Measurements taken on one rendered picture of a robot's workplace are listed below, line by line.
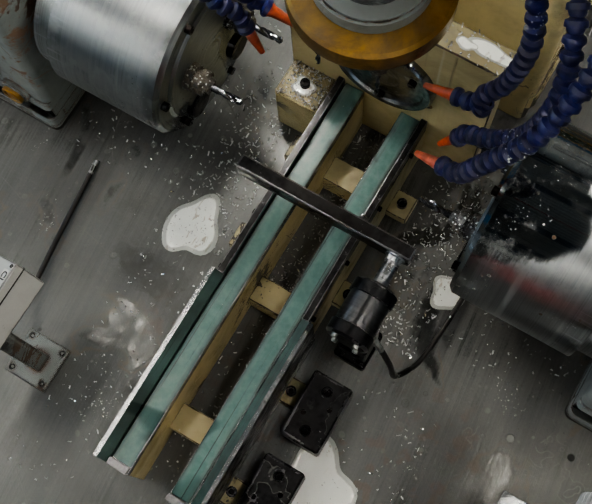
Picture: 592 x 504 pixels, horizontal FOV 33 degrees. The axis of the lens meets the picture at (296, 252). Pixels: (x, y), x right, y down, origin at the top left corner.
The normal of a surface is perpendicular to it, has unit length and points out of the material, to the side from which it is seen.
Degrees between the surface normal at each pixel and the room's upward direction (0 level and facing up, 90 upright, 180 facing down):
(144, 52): 39
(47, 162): 0
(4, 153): 0
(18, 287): 55
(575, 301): 47
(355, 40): 0
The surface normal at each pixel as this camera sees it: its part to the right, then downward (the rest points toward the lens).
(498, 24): -0.51, 0.84
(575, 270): -0.30, 0.21
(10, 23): 0.86, 0.48
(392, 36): -0.04, -0.27
